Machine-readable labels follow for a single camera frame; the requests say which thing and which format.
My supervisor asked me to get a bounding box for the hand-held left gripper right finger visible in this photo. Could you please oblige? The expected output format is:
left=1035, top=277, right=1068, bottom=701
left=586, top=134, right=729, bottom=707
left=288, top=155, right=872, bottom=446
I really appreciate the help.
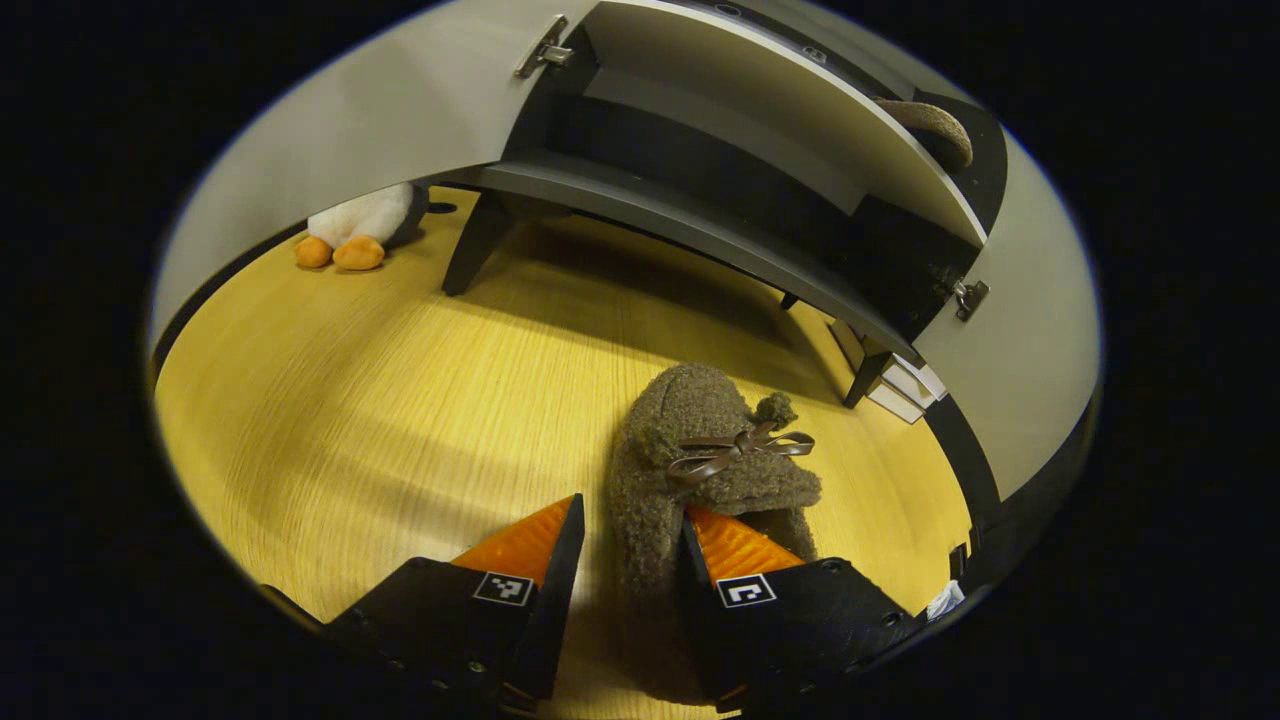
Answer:
left=678, top=505, right=928, bottom=714

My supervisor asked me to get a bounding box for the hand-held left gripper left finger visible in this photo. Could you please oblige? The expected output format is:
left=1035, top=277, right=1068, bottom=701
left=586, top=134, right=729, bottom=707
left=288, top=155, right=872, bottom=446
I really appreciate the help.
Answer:
left=320, top=493, right=587, bottom=703

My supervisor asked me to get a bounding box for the brown fuzzy shoe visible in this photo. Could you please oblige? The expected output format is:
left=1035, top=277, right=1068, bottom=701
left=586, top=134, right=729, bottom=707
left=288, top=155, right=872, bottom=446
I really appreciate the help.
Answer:
left=605, top=362, right=824, bottom=701
left=873, top=97, right=975, bottom=173

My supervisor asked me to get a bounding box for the white shoe cabinet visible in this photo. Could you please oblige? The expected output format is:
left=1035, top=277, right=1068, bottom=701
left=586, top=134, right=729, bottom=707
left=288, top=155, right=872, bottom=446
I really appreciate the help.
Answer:
left=430, top=0, right=1009, bottom=411

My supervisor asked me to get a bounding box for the grey book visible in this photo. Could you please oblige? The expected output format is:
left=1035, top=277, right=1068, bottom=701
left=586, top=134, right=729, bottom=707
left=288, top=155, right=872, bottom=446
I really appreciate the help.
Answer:
left=830, top=320, right=926, bottom=426

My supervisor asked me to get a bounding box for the white book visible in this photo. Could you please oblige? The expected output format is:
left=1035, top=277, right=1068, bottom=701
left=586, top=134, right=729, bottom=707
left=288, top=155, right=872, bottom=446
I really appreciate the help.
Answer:
left=868, top=350, right=948, bottom=406

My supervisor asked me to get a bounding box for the penguin plush toy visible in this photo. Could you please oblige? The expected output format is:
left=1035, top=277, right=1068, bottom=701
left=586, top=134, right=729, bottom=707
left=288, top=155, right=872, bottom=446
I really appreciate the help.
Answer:
left=295, top=180, right=433, bottom=272

